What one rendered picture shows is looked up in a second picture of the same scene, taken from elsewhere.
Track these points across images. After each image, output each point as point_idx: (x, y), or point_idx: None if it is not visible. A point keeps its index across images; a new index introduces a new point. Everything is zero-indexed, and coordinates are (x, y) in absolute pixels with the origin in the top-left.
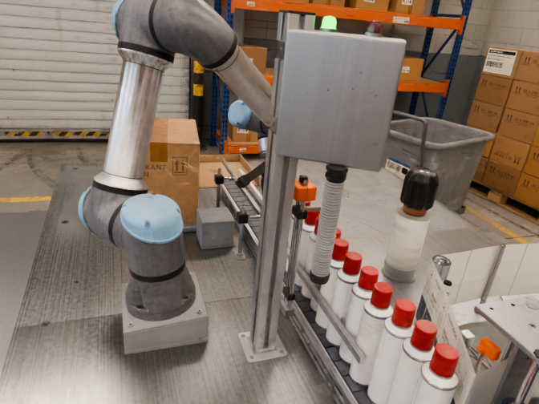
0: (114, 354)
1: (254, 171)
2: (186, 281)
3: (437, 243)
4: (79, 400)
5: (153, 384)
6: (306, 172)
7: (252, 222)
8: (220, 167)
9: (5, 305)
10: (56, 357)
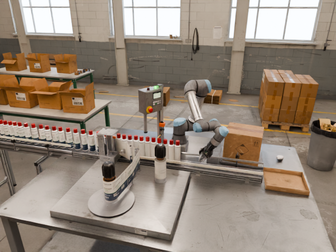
0: None
1: (208, 143)
2: (174, 138)
3: (169, 202)
4: (164, 138)
5: None
6: (289, 217)
7: (212, 165)
8: (295, 184)
9: (197, 135)
10: None
